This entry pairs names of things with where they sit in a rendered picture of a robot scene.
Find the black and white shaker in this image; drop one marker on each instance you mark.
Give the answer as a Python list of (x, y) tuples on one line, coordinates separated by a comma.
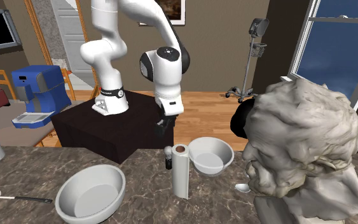
[(168, 159)]

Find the white paper towel roll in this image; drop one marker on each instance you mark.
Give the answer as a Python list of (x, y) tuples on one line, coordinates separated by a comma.
[(180, 173)]

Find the black round object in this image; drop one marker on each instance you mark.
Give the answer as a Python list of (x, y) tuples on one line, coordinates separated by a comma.
[(239, 119)]

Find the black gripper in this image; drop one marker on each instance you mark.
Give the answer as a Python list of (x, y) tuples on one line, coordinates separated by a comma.
[(165, 122)]

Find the large white bowl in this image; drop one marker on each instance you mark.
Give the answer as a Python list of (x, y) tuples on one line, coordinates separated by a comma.
[(88, 195)]

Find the grey wheeled pole stand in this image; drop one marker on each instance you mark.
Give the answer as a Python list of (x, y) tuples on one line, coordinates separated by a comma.
[(247, 65)]

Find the grey stone bust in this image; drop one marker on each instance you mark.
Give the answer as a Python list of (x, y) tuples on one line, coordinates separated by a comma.
[(302, 145)]

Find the grey table with wooden legs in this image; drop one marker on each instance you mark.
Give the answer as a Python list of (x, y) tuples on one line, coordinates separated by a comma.
[(8, 131)]

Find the white-framed wall picture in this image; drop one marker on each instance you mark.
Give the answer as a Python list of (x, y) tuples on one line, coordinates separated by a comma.
[(175, 12)]

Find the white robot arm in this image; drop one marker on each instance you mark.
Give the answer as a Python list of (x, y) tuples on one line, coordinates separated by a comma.
[(166, 77)]

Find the small white bowl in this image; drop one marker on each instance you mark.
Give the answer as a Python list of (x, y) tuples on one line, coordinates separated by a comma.
[(211, 158)]

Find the blue coffee machine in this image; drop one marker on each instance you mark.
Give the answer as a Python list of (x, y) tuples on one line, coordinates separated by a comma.
[(48, 93)]

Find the white door with wooden frame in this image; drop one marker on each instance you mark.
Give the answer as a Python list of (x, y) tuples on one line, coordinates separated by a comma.
[(70, 40)]

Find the dark robot stand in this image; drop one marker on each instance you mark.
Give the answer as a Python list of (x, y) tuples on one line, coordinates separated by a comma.
[(104, 130)]

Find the white-framed window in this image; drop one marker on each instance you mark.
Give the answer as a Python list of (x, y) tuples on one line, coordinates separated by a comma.
[(336, 46)]

